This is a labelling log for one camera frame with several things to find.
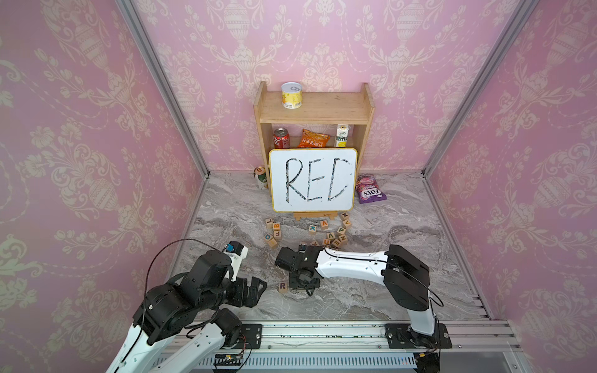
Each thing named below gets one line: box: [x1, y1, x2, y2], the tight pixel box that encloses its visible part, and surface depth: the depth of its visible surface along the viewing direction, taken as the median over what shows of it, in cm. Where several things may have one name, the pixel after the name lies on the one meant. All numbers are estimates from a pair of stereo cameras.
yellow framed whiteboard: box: [268, 147, 358, 213], surface depth 96 cm
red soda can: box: [272, 126, 291, 150], surface depth 92 cm
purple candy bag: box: [355, 173, 388, 205], surface depth 112 cm
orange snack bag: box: [297, 128, 332, 149], surface depth 101 cm
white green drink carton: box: [335, 123, 351, 147], surface depth 91 cm
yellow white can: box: [280, 81, 303, 110], surface depth 82 cm
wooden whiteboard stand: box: [293, 211, 339, 222], surface depth 102 cm
